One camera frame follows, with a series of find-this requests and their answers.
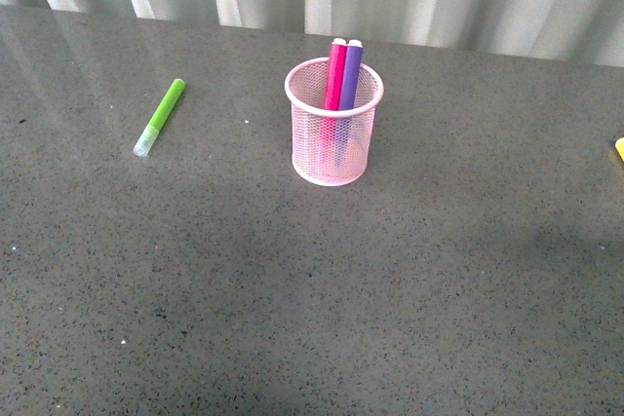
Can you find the purple marker pen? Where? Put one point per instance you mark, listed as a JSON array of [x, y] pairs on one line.
[[347, 96]]

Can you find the pink marker pen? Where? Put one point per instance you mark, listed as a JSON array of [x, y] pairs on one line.
[[336, 60]]

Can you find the pink mesh pen cup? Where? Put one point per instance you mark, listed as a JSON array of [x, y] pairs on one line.
[[305, 86]]

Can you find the green marker pen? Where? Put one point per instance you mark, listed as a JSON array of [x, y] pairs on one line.
[[159, 118]]

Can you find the yellow marker pen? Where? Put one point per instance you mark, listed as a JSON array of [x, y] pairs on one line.
[[619, 148]]

